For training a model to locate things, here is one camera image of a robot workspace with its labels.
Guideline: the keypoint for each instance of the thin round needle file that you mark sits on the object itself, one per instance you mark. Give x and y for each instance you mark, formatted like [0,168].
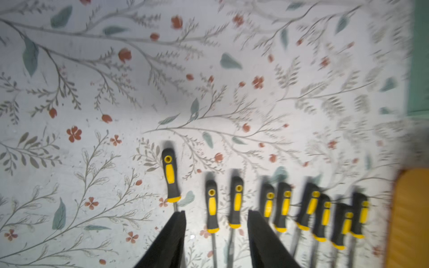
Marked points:
[360,208]

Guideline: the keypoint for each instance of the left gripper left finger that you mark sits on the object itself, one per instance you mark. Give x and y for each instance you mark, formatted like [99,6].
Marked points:
[167,249]

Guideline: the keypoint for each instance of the yellow plastic storage tray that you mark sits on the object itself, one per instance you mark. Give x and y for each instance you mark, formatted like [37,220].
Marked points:
[408,240]

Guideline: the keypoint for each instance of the black yellow file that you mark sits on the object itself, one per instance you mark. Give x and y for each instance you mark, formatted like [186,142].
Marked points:
[343,216]
[266,201]
[322,217]
[284,195]
[236,192]
[170,170]
[308,207]
[212,221]

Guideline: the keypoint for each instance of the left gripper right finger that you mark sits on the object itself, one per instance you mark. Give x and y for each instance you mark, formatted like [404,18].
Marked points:
[266,249]

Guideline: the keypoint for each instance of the green desktop file organizer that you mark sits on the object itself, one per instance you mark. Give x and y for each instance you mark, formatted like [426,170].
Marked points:
[418,89]

